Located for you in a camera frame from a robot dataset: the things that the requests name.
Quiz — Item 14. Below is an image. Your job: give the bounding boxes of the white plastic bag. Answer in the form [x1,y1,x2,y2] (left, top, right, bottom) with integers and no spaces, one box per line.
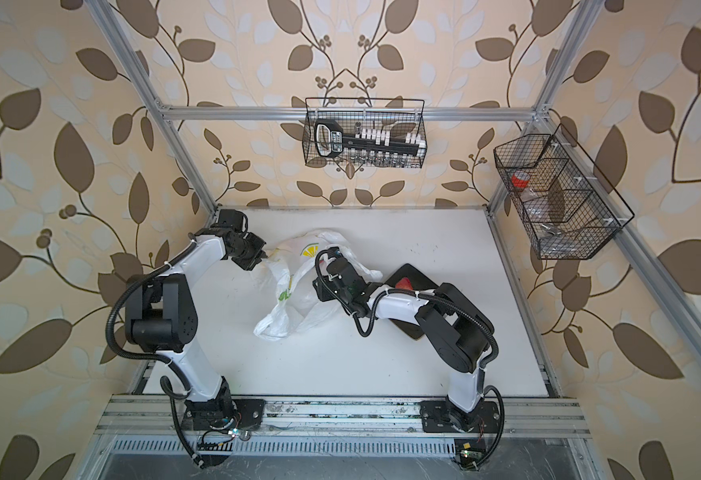
[254,229,382,341]

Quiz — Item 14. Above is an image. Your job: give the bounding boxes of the red fake strawberry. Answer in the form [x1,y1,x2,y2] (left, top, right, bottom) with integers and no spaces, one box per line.
[396,277,414,291]

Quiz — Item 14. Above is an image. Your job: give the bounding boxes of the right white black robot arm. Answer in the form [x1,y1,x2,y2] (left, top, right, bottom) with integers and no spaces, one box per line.
[312,246,506,471]

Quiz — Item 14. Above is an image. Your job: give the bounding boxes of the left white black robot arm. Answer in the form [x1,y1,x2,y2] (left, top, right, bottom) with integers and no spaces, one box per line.
[104,209,266,469]

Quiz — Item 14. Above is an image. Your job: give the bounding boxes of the black square plate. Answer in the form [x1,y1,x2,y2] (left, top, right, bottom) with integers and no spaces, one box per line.
[384,264,438,341]

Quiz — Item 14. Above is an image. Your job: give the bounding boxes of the black socket tool set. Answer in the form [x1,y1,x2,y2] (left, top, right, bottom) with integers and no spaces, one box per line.
[312,120,427,158]

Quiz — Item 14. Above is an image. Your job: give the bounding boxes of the red capped clear bottle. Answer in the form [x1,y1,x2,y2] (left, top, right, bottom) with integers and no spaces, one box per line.
[510,170,538,202]

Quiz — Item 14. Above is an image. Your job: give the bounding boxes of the back black wire basket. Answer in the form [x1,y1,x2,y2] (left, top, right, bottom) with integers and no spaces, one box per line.
[302,96,428,169]

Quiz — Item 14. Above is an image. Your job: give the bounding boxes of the black wire basket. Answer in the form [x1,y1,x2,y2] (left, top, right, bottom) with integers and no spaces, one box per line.
[302,96,428,169]
[493,125,634,260]

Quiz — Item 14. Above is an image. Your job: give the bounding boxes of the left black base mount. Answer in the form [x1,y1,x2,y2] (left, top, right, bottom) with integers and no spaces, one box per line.
[184,398,266,431]

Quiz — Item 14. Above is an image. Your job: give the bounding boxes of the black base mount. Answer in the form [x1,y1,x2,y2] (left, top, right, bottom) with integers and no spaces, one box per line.
[184,398,266,431]
[419,399,500,435]

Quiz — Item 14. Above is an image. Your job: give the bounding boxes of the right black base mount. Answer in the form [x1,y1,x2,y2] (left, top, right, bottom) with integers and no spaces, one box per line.
[419,399,500,435]

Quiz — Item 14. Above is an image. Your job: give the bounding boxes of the aluminium rail frame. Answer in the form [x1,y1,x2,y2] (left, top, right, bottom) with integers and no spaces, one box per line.
[94,394,591,439]

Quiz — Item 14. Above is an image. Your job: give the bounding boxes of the right black wire basket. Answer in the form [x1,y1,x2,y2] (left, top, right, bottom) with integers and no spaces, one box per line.
[493,125,634,260]

